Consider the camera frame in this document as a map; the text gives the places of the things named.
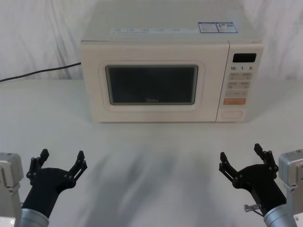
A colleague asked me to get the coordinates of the thin cable with silver plug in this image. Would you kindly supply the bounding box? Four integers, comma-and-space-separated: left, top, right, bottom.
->
243, 203, 266, 217

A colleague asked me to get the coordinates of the white tablecloth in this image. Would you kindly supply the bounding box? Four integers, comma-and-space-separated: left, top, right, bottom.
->
0, 73, 303, 227

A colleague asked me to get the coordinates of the white curtain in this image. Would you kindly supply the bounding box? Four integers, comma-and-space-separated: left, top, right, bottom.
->
0, 0, 303, 82

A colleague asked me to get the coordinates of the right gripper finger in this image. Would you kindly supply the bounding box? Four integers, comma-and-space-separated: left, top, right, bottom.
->
253, 143, 279, 180
219, 151, 244, 190

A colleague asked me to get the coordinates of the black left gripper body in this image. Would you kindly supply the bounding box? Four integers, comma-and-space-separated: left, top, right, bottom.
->
22, 166, 72, 213

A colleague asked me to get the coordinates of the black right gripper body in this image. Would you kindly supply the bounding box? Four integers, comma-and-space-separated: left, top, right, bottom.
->
233, 164, 288, 210

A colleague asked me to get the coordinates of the cream microwave oven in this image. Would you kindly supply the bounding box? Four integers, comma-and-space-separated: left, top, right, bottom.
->
79, 0, 264, 123

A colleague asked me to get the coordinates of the oven control panel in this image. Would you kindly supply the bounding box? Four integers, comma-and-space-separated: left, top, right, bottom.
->
216, 41, 263, 123

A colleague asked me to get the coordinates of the blue white label sticker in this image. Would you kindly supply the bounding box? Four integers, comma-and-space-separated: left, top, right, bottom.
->
198, 21, 234, 34

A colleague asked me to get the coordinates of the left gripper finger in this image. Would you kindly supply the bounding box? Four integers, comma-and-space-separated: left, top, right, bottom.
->
63, 150, 88, 189
26, 148, 50, 186

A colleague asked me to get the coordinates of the black power cable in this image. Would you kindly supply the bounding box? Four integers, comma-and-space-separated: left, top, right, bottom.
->
0, 61, 81, 83

